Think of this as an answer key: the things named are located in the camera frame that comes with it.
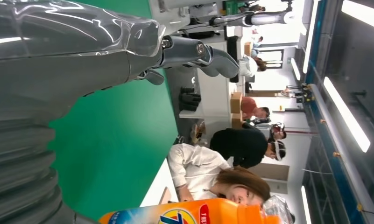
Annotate white desk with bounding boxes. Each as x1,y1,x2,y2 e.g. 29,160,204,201
139,159,180,208

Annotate orange plastic bottle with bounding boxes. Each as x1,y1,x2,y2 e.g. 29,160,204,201
99,195,296,224

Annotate grey ceiling pipe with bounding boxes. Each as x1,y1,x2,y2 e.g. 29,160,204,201
309,83,374,224

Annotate green table mat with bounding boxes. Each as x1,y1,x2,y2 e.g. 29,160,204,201
47,0,179,222

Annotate brown cardboard box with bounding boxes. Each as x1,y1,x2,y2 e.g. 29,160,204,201
231,113,244,129
230,92,243,114

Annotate white background table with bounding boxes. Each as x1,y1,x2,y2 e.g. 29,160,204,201
179,68,237,146

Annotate pale grey machine base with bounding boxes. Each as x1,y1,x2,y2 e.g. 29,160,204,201
148,0,227,35

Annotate person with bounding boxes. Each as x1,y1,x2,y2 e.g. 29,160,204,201
209,126,287,169
239,56,267,77
267,122,288,142
240,97,271,120
167,143,271,207

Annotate black monitor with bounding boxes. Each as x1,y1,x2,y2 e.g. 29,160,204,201
226,35,240,84

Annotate long ceiling light panel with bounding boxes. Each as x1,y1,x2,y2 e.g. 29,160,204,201
323,77,371,154
341,0,374,33
290,57,301,82
300,185,313,224

